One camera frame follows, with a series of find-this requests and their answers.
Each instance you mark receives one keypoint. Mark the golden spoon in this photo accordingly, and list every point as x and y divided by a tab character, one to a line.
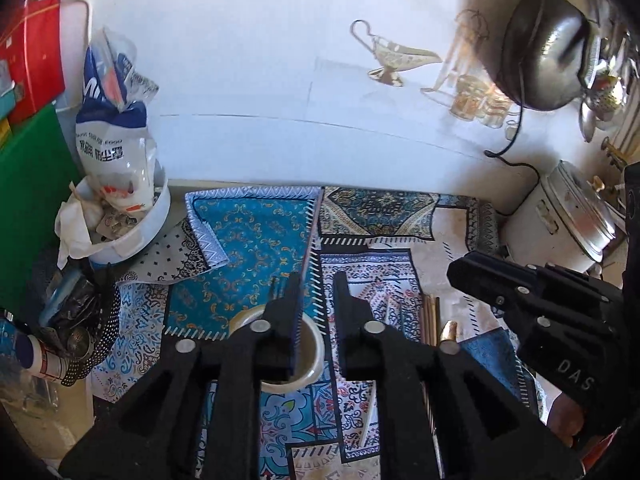
448	331

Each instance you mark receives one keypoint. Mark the blue scroll patterned cloth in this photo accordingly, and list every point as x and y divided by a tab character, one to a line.
285	420

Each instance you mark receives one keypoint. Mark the metal ladle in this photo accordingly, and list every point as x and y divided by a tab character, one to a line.
589	120

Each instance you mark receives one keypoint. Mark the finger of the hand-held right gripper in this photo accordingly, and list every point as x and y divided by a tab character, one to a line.
480	275
575	280

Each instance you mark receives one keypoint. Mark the yellow box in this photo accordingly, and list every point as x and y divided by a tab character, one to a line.
4	132

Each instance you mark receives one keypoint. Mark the dark blue dashed-edge cloth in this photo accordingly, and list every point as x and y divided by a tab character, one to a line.
490	360

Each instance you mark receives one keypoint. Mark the white rice cooker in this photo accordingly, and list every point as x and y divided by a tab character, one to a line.
550	220

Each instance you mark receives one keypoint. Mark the blue white plastic bag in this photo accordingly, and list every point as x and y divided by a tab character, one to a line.
112	130

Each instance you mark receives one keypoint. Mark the teal box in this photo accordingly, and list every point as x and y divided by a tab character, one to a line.
10	95

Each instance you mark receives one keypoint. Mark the white crumpled tissue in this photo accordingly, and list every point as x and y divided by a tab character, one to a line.
72	230

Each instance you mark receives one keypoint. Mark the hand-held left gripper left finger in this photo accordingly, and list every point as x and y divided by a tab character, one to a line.
296	330

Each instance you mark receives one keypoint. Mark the black white patterned cloth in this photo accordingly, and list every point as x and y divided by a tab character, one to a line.
170	260

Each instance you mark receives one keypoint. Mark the person's right hand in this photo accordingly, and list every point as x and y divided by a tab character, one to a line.
565	417

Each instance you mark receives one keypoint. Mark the white round bowl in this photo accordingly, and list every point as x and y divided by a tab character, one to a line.
145	230

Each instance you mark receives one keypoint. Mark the black wok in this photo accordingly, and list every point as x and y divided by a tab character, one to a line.
542	50

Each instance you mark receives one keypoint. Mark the red box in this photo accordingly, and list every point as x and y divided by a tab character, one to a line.
35	55

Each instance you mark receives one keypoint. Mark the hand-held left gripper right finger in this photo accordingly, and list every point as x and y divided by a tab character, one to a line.
345	340

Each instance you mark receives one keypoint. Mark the white bottle red label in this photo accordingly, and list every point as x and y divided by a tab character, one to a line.
35	355

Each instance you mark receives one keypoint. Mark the small metal can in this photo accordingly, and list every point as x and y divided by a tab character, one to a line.
80	344

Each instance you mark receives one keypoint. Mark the ornate medallion patterned cloth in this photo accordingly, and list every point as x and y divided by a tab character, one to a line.
380	212

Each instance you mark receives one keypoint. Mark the white cup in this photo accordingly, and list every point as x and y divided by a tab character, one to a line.
315	355

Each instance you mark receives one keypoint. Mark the light blue paisley cloth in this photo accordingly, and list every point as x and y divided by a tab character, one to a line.
135	330

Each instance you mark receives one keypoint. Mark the green cutting board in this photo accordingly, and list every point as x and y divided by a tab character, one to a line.
35	200

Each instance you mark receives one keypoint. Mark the black dotted strainer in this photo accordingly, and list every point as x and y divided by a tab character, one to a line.
100	320

